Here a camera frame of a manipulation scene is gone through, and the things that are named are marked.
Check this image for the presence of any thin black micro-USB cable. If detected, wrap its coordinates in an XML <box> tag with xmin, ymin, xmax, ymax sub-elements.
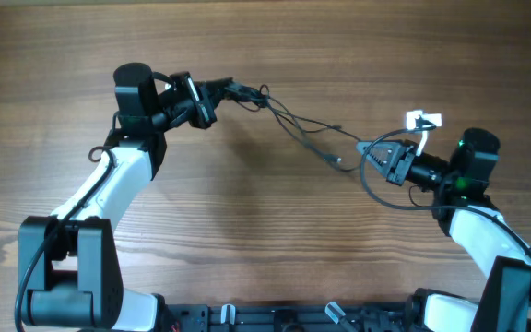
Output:
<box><xmin>235</xmin><ymin>83</ymin><xmax>363</xmax><ymax>144</ymax></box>

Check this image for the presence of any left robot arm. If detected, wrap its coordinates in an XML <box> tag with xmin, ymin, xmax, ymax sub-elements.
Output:
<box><xmin>14</xmin><ymin>63</ymin><xmax>260</xmax><ymax>331</ymax></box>

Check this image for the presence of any black right camera cable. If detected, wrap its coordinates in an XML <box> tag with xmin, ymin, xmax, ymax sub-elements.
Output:
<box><xmin>359</xmin><ymin>119</ymin><xmax>531</xmax><ymax>332</ymax></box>

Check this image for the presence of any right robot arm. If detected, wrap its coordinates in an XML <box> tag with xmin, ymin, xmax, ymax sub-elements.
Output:
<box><xmin>356</xmin><ymin>128</ymin><xmax>531</xmax><ymax>331</ymax></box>

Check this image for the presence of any thick black USB-A cable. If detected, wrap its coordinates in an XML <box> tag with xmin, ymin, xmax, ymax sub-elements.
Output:
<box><xmin>228</xmin><ymin>85</ymin><xmax>361</xmax><ymax>173</ymax></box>

